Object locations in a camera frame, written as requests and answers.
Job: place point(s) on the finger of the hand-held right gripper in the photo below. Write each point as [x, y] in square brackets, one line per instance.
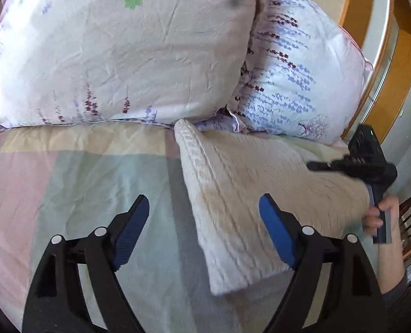
[325, 165]

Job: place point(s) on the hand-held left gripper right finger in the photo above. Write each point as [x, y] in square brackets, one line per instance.
[276, 227]

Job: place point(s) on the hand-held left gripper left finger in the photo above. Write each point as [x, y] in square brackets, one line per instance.
[133, 227]

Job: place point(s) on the cream knitted blanket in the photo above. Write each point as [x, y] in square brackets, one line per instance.
[257, 201]

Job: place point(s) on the person's right forearm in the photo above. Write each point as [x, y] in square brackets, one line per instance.
[396, 277]

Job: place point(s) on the person's right hand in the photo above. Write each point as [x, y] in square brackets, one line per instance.
[382, 220]

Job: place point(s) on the pastel checked bed sheet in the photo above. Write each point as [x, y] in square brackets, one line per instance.
[87, 215]

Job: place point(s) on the white purple floral pillow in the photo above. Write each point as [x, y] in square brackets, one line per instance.
[295, 69]

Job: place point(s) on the wooden headboard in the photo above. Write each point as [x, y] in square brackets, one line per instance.
[382, 48]

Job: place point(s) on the pale floral pillow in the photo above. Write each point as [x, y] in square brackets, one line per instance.
[122, 47]

